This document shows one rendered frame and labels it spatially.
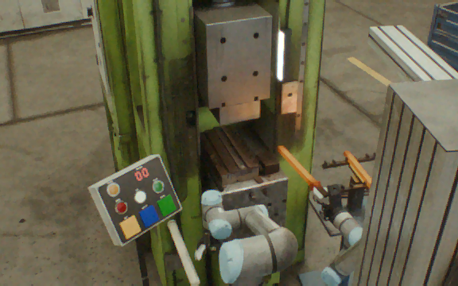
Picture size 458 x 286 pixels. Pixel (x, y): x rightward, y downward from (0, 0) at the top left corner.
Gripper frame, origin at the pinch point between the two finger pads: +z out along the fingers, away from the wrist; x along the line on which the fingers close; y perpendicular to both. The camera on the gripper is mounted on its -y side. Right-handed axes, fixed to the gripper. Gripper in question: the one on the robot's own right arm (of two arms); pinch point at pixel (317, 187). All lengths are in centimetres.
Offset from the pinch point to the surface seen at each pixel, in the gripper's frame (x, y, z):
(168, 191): -59, 5, 30
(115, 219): -85, 4, 19
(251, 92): -14, -30, 40
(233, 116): -23, -20, 41
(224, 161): -25, 12, 51
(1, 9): -159, 49, 562
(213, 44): -31, -57, 40
